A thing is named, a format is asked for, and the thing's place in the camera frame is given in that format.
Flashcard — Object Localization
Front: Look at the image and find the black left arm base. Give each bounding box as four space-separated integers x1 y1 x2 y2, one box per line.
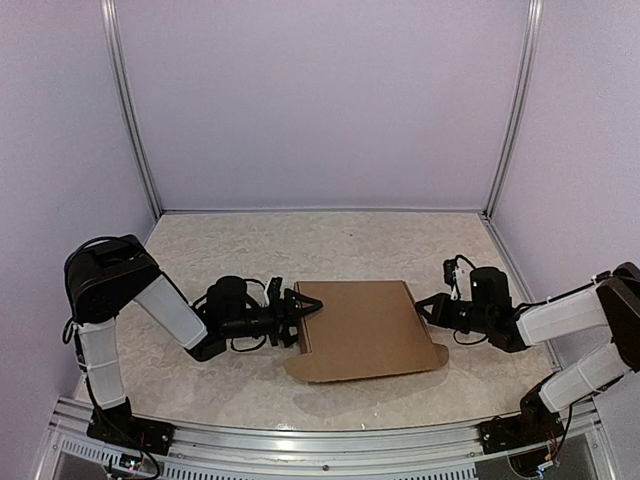
87 398 175 456

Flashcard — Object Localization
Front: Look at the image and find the front aluminium frame rail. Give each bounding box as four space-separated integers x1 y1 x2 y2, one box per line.
30 397 621 479

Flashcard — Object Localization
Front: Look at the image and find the left aluminium frame post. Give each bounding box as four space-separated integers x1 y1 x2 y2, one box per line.
100 0 164 221

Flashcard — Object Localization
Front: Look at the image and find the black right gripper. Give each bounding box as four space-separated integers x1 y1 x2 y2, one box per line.
416 292 492 334

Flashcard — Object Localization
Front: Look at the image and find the brown cardboard box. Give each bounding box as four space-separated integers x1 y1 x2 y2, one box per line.
283 280 449 384

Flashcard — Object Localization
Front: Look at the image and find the aluminium frame post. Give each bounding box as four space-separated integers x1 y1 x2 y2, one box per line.
482 0 545 219
100 0 164 221

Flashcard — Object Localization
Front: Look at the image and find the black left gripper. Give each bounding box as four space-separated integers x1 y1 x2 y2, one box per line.
223 289 323 348

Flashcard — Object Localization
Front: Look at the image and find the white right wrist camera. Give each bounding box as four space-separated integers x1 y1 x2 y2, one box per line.
443 254 469 300

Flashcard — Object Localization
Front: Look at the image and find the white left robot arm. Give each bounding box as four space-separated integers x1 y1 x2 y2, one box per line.
63 235 323 445

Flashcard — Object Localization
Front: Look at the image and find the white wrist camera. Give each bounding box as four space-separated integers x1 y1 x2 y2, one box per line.
264 277 283 306
443 254 469 300

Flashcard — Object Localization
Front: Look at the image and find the right aluminium frame post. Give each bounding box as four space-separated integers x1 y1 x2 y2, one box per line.
482 0 545 219

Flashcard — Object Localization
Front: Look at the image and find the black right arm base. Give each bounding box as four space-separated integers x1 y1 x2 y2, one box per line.
477 390 565 454

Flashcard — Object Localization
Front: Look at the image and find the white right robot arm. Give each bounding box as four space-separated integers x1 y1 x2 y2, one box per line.
415 260 639 444

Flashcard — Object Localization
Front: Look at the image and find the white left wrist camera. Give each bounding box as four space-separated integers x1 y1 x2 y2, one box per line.
264 277 283 306

